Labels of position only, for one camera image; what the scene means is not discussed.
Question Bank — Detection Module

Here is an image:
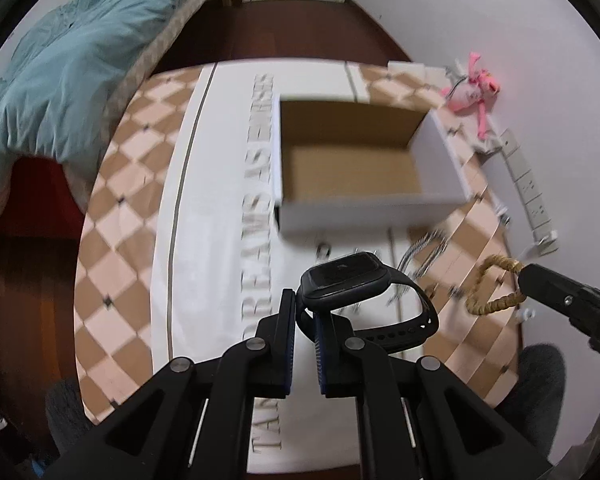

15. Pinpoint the black smart watch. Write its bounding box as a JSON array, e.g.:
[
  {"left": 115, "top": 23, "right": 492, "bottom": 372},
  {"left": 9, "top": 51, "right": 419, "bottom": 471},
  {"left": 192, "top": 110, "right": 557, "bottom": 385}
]
[{"left": 296, "top": 252, "right": 439, "bottom": 354}]

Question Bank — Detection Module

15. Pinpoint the wooden bead bracelet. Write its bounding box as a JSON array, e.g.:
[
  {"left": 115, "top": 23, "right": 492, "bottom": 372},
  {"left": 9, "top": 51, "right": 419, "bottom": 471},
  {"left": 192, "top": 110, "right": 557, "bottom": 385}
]
[{"left": 462, "top": 253, "right": 529, "bottom": 317}]

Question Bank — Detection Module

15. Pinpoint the thick silver chain bracelet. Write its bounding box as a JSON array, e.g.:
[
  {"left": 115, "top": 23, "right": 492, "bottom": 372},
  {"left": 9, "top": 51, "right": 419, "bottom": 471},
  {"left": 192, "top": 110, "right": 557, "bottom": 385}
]
[{"left": 396, "top": 228, "right": 451, "bottom": 281}]

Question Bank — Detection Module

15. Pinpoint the white power strip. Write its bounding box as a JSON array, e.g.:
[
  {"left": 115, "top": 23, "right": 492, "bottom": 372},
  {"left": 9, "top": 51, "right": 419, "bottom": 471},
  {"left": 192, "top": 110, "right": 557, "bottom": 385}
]
[{"left": 498, "top": 128, "right": 559, "bottom": 260}]

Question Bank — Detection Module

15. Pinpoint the white cardboard box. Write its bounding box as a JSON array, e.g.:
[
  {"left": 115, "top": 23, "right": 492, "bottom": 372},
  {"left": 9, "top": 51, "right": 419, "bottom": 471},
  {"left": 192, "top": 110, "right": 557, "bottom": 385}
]
[{"left": 272, "top": 96, "right": 472, "bottom": 236}]

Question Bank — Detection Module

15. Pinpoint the pink panther plush toy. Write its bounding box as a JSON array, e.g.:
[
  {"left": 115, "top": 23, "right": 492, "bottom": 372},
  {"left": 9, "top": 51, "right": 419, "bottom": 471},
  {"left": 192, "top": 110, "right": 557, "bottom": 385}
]
[{"left": 441, "top": 52, "right": 501, "bottom": 142}]

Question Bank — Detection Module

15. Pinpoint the bed mattress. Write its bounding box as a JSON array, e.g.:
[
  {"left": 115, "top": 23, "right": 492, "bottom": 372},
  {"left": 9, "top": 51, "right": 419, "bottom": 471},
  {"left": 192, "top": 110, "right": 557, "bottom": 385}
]
[{"left": 56, "top": 0, "right": 206, "bottom": 210}]

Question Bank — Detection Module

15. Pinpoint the teal blanket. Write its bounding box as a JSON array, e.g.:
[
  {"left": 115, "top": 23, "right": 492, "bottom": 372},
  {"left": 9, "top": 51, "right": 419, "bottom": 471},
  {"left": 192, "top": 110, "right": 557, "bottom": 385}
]
[{"left": 0, "top": 0, "right": 202, "bottom": 205}]

